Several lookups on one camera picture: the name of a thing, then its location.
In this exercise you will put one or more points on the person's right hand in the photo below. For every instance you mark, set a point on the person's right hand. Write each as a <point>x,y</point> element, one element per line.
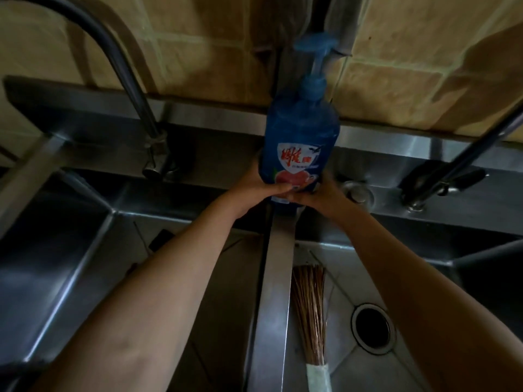
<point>327,197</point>

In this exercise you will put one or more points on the person's left hand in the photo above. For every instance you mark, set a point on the person's left hand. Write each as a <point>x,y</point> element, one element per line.
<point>253,191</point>

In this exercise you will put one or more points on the blue dish soap bottle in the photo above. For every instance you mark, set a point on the blue dish soap bottle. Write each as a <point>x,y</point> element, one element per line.
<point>300,130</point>

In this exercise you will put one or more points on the black rectangular sponge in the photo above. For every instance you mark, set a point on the black rectangular sponge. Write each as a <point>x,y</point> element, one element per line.
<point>160,240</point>

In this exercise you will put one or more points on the stainless steel double sink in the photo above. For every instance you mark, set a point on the stainless steel double sink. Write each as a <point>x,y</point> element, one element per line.
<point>81,249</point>

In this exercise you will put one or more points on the person's right forearm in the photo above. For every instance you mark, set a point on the person's right forearm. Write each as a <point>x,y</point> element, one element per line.
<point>433,310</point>

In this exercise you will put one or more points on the person's left forearm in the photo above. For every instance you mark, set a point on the person's left forearm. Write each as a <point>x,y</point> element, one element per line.
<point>143,314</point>

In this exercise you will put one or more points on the bamboo whisk brush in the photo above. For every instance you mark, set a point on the bamboo whisk brush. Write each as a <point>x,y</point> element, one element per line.
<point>309,314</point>

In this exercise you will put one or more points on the straight steel faucet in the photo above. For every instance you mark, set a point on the straight steel faucet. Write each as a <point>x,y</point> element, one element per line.
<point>461,167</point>

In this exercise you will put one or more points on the curved steel faucet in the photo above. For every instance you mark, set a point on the curved steel faucet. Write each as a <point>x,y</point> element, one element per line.
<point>122,73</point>

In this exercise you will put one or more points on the grey hanging cloth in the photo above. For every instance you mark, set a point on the grey hanging cloth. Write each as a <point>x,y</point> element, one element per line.
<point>341,20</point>

